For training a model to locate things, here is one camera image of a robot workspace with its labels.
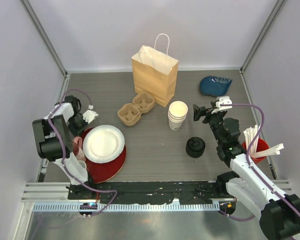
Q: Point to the brown paper takeout bag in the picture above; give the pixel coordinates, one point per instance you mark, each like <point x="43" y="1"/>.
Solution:
<point x="155" y="73"/>

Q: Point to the white paper plate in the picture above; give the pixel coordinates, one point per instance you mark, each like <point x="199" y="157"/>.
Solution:
<point x="103" y="144"/>

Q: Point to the blue ceramic dish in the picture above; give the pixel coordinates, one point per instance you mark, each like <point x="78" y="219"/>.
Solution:
<point x="215" y="86"/>

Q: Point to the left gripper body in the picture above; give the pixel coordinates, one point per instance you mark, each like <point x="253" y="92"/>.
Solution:
<point x="76" y="124"/>

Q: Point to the pink glass mug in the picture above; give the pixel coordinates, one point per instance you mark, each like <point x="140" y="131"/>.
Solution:
<point x="77" y="144"/>

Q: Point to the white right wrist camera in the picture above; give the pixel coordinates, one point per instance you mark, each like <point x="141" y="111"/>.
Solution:
<point x="222" y="102"/>

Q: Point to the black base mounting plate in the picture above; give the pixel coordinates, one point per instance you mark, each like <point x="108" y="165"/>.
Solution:
<point x="150" y="192"/>

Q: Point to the white and pink ceramic mug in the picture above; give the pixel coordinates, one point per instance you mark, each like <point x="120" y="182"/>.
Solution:
<point x="83" y="167"/>

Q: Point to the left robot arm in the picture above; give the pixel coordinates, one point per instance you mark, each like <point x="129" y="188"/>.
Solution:
<point x="54" y="140"/>

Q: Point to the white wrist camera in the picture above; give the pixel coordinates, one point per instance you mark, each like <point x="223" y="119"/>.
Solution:
<point x="222" y="102"/>
<point x="90" y="115"/>

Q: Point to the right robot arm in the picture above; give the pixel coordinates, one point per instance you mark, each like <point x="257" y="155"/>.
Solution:
<point x="277" y="212"/>

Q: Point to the dark red round tray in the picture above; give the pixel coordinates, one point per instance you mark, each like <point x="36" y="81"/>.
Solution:
<point x="102" y="172"/>

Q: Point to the red cup of straws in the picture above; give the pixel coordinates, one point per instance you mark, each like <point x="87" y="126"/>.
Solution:
<point x="259" y="150"/>

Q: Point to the brown cardboard cup carrier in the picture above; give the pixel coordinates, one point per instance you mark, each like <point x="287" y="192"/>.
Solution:
<point x="130" y="113"/>

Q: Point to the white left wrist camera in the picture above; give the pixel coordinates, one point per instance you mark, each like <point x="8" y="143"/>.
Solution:
<point x="90" y="115"/>

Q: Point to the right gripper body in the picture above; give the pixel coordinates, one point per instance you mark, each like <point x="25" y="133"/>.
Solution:
<point x="215" y="120"/>

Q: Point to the stack of black cup lids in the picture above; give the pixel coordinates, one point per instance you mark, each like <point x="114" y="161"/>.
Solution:
<point x="195" y="147"/>

